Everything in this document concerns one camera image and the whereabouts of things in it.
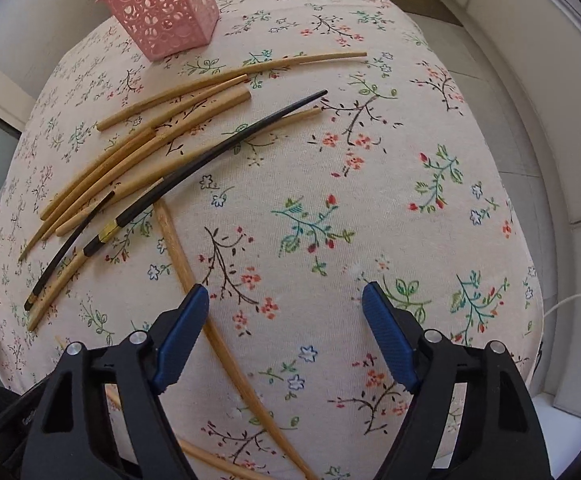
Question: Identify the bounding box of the wooden chopstick bottom edge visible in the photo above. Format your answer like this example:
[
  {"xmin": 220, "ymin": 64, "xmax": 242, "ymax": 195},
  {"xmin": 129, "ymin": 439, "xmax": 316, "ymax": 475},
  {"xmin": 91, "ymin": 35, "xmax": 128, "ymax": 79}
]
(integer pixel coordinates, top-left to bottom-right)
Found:
[{"xmin": 55, "ymin": 336, "xmax": 269, "ymax": 479}]

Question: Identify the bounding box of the black chopstick short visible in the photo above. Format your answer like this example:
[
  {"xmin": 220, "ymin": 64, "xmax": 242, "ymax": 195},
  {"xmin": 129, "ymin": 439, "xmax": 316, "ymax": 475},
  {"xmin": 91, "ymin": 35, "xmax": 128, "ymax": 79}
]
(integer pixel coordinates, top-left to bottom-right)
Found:
[{"xmin": 24, "ymin": 191, "xmax": 115, "ymax": 312}]

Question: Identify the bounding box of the white cable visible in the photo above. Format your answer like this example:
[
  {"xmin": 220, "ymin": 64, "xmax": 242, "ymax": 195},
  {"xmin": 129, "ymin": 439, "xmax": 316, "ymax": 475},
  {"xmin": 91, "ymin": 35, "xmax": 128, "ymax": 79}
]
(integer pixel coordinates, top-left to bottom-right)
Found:
[{"xmin": 541, "ymin": 286, "xmax": 581, "ymax": 319}]

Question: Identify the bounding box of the long wooden chopstick top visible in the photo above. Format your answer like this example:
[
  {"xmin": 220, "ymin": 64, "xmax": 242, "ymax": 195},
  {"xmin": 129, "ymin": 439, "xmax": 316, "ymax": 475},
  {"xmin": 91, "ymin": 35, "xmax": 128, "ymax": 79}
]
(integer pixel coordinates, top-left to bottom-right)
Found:
[{"xmin": 96, "ymin": 51, "xmax": 368, "ymax": 131}]

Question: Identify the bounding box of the pink perforated utensil holder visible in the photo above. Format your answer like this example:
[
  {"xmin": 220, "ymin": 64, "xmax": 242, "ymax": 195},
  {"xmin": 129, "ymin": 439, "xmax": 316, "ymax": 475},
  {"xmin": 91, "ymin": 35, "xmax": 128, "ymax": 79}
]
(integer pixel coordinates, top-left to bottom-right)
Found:
[{"xmin": 100, "ymin": 0, "xmax": 219, "ymax": 62}]

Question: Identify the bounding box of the wooden chopstick bundle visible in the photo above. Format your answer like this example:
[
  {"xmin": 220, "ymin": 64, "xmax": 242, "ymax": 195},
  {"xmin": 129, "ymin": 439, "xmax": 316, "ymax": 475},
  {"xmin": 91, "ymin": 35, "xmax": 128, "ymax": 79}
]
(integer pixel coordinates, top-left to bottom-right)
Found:
[{"xmin": 18, "ymin": 127, "xmax": 156, "ymax": 261}]

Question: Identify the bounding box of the thick wooden chopstick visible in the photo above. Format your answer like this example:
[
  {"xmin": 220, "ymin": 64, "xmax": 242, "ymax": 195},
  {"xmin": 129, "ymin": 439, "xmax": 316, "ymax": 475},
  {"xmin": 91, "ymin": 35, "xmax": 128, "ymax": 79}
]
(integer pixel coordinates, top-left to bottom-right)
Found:
[{"xmin": 41, "ymin": 84, "xmax": 251, "ymax": 240}]

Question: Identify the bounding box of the floral tablecloth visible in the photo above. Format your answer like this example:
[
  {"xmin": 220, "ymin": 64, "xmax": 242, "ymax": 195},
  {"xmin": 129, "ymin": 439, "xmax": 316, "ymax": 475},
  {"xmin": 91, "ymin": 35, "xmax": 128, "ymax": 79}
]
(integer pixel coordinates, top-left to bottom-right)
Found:
[{"xmin": 0, "ymin": 0, "xmax": 542, "ymax": 479}]

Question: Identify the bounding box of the black chopstick long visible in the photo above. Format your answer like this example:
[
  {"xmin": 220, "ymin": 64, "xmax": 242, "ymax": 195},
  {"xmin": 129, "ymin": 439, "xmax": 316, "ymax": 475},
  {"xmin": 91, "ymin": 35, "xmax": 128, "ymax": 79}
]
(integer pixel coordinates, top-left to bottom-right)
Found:
[{"xmin": 82, "ymin": 90, "xmax": 327, "ymax": 258}]

